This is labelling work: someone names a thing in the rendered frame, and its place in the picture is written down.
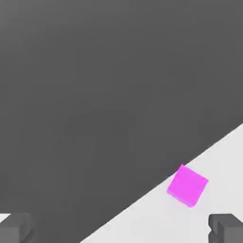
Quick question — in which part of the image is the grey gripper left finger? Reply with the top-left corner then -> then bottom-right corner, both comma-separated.
0,213 -> 35,243

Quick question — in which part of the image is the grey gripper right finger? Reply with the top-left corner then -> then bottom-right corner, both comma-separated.
208,214 -> 243,243

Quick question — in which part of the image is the small magenta cube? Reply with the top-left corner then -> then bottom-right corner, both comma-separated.
166,164 -> 209,208

